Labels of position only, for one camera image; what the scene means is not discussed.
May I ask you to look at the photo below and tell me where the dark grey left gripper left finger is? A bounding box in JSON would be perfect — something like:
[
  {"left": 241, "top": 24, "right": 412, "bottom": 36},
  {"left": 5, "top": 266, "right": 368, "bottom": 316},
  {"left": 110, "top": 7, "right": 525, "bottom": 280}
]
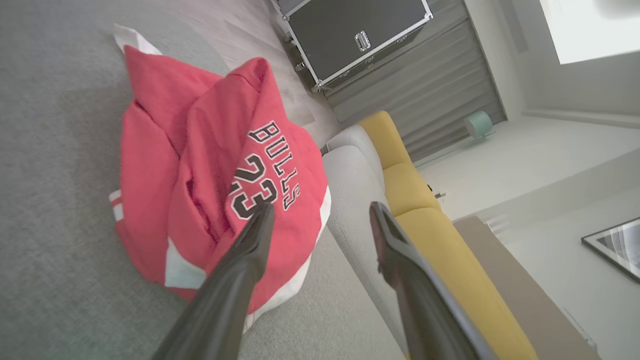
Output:
[{"left": 152, "top": 201, "right": 277, "bottom": 360}]

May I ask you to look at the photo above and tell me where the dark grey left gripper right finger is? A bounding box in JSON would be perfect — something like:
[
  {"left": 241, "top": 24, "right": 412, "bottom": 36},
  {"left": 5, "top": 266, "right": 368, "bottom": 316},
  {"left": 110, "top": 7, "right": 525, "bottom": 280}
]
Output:
[{"left": 369, "top": 201, "right": 497, "bottom": 360}]

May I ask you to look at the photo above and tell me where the red Bulls basketball jersey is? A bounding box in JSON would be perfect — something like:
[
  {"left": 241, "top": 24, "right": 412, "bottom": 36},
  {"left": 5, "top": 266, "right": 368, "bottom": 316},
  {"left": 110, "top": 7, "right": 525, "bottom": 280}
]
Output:
[{"left": 109, "top": 24, "right": 332, "bottom": 333}]

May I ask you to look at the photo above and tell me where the beige ledge behind sofa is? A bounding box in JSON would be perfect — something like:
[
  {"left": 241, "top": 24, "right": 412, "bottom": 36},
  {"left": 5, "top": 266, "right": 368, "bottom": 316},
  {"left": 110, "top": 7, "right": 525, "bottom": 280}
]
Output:
[{"left": 452, "top": 214, "right": 601, "bottom": 360}]

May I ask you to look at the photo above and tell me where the mint green round lamp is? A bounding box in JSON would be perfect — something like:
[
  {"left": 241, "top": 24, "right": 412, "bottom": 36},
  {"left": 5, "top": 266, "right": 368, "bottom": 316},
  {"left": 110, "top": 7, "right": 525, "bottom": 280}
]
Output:
[{"left": 463, "top": 110, "right": 495, "bottom": 140}]

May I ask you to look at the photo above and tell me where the grey fabric sofa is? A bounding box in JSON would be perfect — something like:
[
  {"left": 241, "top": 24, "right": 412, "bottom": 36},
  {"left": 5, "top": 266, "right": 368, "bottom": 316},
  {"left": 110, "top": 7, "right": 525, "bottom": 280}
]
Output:
[{"left": 0, "top": 0, "right": 416, "bottom": 360}]

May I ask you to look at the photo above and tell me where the grey pleated curtain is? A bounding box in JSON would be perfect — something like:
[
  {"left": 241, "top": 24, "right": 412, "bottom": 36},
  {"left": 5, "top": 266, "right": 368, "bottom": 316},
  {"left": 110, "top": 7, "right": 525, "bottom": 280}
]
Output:
[{"left": 325, "top": 0, "right": 507, "bottom": 162}]

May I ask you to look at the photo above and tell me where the black aluminium-edged flight case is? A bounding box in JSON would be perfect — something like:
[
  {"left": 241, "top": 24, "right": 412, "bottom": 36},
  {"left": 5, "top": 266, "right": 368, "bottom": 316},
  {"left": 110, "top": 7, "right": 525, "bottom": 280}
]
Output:
[{"left": 276, "top": 0, "right": 434, "bottom": 94}]

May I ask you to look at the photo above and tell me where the black framed wall picture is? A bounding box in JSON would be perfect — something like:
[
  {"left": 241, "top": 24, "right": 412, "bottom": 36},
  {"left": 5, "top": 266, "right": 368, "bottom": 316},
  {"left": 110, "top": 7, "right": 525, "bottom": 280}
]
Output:
[{"left": 580, "top": 215, "right": 640, "bottom": 284}]

